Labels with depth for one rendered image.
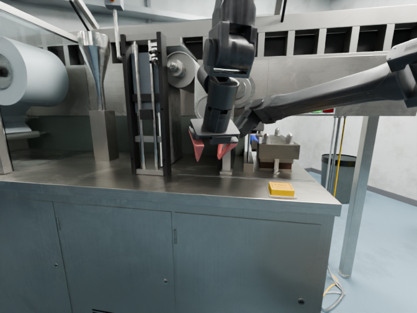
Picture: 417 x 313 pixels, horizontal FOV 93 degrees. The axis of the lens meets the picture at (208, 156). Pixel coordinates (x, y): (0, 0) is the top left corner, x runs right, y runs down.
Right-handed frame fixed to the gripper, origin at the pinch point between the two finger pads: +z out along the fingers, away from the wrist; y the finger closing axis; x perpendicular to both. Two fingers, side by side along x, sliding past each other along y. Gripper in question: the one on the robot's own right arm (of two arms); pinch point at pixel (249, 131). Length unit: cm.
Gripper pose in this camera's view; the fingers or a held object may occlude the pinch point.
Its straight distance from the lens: 90.6
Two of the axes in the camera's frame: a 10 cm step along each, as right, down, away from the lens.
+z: 1.4, 2.9, 9.4
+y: 9.9, 0.4, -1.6
